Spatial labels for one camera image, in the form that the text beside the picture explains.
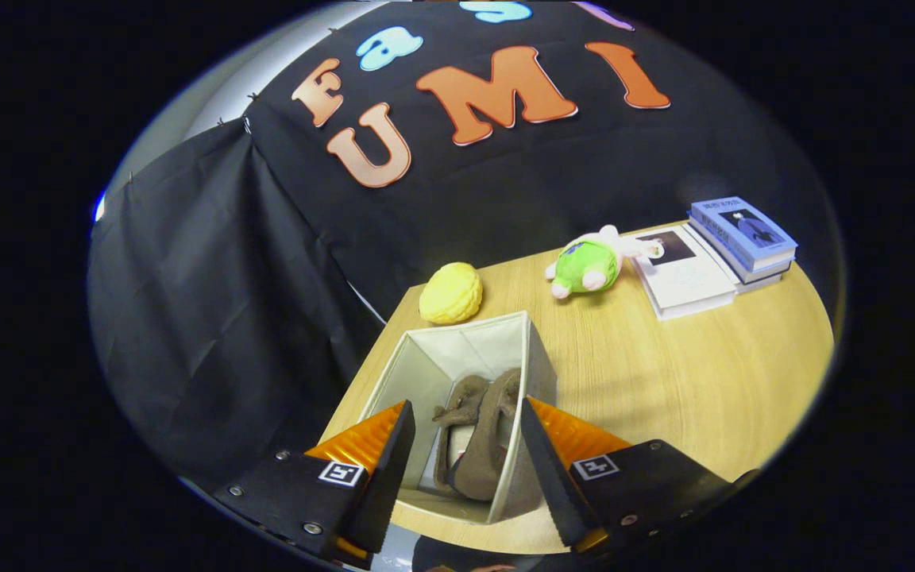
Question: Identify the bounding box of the yellow bread plush toy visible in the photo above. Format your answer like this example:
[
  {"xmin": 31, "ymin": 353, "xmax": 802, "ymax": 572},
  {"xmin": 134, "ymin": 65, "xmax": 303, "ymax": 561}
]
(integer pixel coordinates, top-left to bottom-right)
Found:
[{"xmin": 419, "ymin": 262, "xmax": 484, "ymax": 325}]

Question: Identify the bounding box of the brown fuzzy shoe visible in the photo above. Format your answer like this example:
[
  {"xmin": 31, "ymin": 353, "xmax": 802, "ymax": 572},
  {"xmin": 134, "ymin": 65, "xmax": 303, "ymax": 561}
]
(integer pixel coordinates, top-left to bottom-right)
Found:
[
  {"xmin": 432, "ymin": 375, "xmax": 490, "ymax": 489},
  {"xmin": 457, "ymin": 367, "xmax": 523, "ymax": 501}
]

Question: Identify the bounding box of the green and pink plush toy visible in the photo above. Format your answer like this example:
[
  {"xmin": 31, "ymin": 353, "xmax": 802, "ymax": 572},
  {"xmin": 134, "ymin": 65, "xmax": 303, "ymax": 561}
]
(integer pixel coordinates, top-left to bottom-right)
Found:
[{"xmin": 546, "ymin": 225, "xmax": 665, "ymax": 300}]

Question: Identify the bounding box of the thin blue book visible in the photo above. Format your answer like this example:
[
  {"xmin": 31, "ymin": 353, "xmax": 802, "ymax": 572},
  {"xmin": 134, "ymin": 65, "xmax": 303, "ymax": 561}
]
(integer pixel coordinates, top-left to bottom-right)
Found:
[{"xmin": 684, "ymin": 222, "xmax": 793, "ymax": 295}]

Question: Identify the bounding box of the grey fabric storage box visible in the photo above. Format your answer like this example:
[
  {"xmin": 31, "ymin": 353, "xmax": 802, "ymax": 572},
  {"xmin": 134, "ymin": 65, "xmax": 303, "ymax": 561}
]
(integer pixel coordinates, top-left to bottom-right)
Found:
[{"xmin": 357, "ymin": 311, "xmax": 558, "ymax": 526}]

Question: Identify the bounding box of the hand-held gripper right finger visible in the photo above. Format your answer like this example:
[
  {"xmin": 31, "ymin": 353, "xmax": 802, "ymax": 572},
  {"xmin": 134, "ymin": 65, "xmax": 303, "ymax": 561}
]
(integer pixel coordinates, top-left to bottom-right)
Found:
[{"xmin": 519, "ymin": 396, "xmax": 732, "ymax": 553}]

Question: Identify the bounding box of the blue book with figure cover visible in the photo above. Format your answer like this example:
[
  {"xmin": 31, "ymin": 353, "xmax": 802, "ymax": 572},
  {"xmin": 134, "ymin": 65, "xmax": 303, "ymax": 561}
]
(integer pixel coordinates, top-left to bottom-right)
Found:
[{"xmin": 688, "ymin": 196, "xmax": 798, "ymax": 273}]

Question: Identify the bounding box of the black backdrop cloth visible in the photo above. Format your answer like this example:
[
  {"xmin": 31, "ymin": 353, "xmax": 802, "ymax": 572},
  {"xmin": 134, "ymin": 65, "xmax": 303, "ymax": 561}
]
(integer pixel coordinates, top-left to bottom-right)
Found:
[{"xmin": 88, "ymin": 0, "xmax": 840, "ymax": 485}]

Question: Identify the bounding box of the white book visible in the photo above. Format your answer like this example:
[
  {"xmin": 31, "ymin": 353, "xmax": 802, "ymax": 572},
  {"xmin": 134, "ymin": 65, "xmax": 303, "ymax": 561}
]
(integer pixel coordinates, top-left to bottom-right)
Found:
[{"xmin": 631, "ymin": 225, "xmax": 739, "ymax": 321}]

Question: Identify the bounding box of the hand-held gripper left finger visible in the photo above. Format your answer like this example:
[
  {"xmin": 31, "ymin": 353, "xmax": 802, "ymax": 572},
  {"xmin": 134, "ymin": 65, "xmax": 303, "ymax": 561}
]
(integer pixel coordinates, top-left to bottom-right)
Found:
[{"xmin": 215, "ymin": 400, "xmax": 416, "ymax": 569}]

